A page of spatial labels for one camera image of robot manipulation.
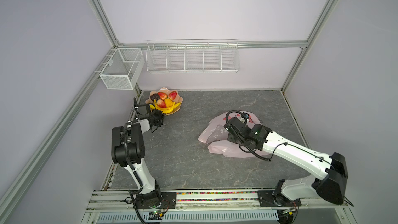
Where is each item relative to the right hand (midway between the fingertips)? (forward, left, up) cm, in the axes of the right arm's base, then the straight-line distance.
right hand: (232, 135), depth 78 cm
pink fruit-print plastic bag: (+7, +8, -15) cm, 18 cm away
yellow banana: (+25, +42, -11) cm, 50 cm away
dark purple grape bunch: (+34, +49, -6) cm, 60 cm away
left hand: (+21, +38, -8) cm, 44 cm away
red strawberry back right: (+38, +38, -10) cm, 55 cm away
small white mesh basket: (+46, +69, +9) cm, 83 cm away
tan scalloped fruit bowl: (+36, +35, -12) cm, 51 cm away
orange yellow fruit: (+31, +40, -10) cm, 51 cm away
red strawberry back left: (+37, +45, -9) cm, 60 cm away
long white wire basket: (+50, +22, +15) cm, 56 cm away
